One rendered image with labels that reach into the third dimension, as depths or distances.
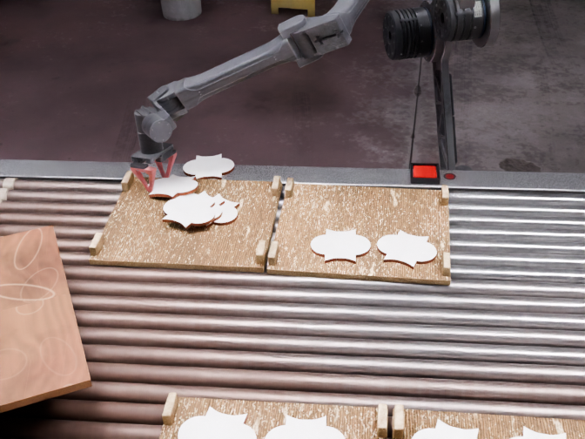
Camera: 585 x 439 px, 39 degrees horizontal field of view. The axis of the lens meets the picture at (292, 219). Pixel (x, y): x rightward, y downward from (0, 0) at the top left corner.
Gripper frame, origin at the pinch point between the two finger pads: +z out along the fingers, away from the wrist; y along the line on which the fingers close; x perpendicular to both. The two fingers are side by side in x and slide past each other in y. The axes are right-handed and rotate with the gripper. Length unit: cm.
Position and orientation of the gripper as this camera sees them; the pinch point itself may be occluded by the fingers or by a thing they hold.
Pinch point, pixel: (158, 182)
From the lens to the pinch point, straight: 215.4
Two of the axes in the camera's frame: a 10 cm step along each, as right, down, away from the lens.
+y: 4.2, -4.5, 7.9
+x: -9.0, -1.4, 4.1
